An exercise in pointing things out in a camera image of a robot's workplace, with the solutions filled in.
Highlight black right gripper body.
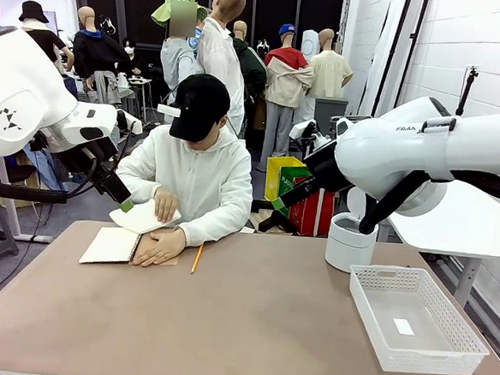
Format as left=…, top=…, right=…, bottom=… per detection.
left=282, top=175, right=321, bottom=211

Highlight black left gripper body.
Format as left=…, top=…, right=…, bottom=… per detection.
left=87, top=165, right=134, bottom=206

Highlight white paper sheet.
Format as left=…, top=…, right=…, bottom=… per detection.
left=108, top=195, right=183, bottom=237

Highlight spiral notebook brown cover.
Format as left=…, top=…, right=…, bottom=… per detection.
left=78, top=223, right=183, bottom=272

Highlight yellow pencil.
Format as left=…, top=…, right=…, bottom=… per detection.
left=190, top=242, right=205, bottom=275

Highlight person's left forearm white sleeve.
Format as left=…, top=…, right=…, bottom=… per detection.
left=176, top=190, right=253, bottom=252

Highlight person's right hand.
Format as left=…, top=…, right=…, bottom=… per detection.
left=152, top=187, right=182, bottom=224

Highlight person's left hand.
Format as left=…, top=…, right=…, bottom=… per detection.
left=131, top=224, right=188, bottom=271

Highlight green recycling bin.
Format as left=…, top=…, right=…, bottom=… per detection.
left=277, top=164, right=315, bottom=205

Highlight black chair base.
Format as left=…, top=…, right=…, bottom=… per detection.
left=248, top=198, right=297, bottom=236

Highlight yellow recycling bin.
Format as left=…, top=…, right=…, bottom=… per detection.
left=264, top=153, right=308, bottom=205

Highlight red recycling bin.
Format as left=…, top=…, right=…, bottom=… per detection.
left=288, top=185, right=336, bottom=239

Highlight blue cloth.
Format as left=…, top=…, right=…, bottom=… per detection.
left=17, top=143, right=72, bottom=193

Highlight white round trash bin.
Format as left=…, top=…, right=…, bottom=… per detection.
left=323, top=184, right=382, bottom=276

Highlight seated person white hoodie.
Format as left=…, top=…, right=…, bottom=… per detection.
left=111, top=117, right=259, bottom=252

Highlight grey cabinet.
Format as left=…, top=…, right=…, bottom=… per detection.
left=312, top=96, right=351, bottom=139

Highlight metal tray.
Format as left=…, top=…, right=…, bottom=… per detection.
left=330, top=112, right=372, bottom=124

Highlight white stand leg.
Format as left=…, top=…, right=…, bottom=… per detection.
left=0, top=157, right=60, bottom=244

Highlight mannequin blue cap red jacket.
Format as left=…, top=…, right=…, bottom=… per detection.
left=255, top=21, right=318, bottom=176

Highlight black cap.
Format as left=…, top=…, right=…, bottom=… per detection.
left=169, top=71, right=234, bottom=146

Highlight mannequin cream shirt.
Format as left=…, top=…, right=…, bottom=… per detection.
left=307, top=27, right=357, bottom=102

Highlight masked person black clothes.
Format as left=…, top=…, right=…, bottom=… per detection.
left=119, top=36, right=155, bottom=80

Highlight mannequin dark green jacket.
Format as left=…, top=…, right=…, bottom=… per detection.
left=224, top=19, right=272, bottom=132

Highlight mannequin navy hoodie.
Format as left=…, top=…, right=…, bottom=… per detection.
left=69, top=4, right=134, bottom=107

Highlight figure green checkered hat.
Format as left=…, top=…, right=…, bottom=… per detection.
left=144, top=0, right=215, bottom=128

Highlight white oval device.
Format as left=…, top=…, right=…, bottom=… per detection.
left=300, top=28, right=322, bottom=64

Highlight tall mannequin white shirt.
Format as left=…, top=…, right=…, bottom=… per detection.
left=191, top=0, right=254, bottom=136

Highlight leaning white board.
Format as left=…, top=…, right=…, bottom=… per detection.
left=356, top=0, right=413, bottom=130

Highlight mannequin black bucket hat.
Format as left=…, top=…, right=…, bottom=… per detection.
left=15, top=0, right=79, bottom=75

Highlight large white side table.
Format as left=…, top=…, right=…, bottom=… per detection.
left=381, top=175, right=500, bottom=312

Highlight small white basket label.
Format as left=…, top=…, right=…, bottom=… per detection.
left=391, top=318, right=417, bottom=336

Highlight black tripod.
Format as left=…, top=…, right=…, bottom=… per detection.
left=454, top=63, right=483, bottom=118

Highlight white perforated plastic basket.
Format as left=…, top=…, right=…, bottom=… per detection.
left=342, top=262, right=497, bottom=375

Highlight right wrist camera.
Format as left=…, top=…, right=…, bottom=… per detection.
left=287, top=117, right=331, bottom=151

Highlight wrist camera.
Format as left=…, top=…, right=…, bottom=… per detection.
left=114, top=108, right=146, bottom=137
left=287, top=117, right=331, bottom=151

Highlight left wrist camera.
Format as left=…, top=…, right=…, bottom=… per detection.
left=114, top=108, right=146, bottom=137

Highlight black right arm hose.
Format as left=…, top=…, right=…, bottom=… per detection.
left=358, top=163, right=500, bottom=245

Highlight black arm hose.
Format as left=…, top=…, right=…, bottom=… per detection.
left=0, top=124, right=134, bottom=210
left=358, top=163, right=500, bottom=245

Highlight black left arm hose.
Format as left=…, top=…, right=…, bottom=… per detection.
left=0, top=124, right=134, bottom=210

